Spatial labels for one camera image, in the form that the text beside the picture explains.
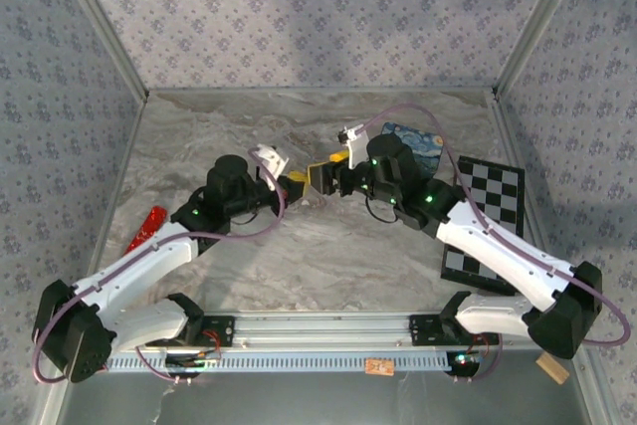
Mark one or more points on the starry night print pouch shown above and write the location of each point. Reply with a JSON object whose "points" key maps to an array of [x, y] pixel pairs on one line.
{"points": [[423, 146]]}

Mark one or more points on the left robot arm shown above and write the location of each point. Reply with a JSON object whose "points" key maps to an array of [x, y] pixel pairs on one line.
{"points": [[139, 261]]}

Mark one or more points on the red foil packet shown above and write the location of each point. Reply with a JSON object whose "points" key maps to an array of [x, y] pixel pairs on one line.
{"points": [[147, 228]]}

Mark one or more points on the black and grey chessboard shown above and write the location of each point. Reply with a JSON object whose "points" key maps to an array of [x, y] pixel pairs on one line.
{"points": [[492, 186]]}

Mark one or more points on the left controller board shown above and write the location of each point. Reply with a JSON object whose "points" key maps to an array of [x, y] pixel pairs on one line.
{"points": [[191, 362]]}

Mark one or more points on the controller board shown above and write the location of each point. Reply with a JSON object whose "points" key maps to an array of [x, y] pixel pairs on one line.
{"points": [[191, 362], [464, 362]]}

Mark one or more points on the small orange tag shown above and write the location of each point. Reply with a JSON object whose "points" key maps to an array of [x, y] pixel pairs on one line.
{"points": [[379, 367]]}

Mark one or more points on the right controller board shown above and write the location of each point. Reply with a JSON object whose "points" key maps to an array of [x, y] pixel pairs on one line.
{"points": [[464, 362]]}

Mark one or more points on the small wooden block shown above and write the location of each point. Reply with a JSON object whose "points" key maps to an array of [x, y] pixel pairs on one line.
{"points": [[553, 368]]}

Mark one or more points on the aluminium frame bar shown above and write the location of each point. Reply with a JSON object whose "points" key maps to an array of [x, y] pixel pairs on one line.
{"points": [[542, 22], [99, 22], [318, 91]]}

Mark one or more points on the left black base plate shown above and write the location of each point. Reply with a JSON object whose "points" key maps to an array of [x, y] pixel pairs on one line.
{"points": [[221, 330]]}

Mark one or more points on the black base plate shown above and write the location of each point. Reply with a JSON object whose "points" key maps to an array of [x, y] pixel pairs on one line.
{"points": [[221, 330], [425, 330]]}

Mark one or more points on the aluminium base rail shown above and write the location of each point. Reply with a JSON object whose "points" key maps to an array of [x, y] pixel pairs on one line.
{"points": [[318, 330]]}

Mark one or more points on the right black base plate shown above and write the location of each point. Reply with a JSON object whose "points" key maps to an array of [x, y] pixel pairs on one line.
{"points": [[425, 330]]}

